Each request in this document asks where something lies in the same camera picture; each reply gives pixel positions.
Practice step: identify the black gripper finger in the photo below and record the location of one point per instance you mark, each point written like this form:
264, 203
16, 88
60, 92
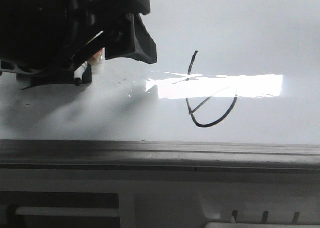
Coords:
129, 38

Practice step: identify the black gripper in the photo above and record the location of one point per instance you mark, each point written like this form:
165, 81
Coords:
43, 36

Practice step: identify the black white whiteboard marker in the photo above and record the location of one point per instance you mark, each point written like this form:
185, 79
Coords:
79, 73

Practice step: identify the white tray below whiteboard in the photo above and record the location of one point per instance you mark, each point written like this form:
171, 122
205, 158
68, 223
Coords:
44, 198

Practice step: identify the red magnet taped to marker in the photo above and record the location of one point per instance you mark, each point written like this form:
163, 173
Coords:
97, 62

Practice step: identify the white whiteboard with grey frame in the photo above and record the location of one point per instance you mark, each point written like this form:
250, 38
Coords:
236, 84

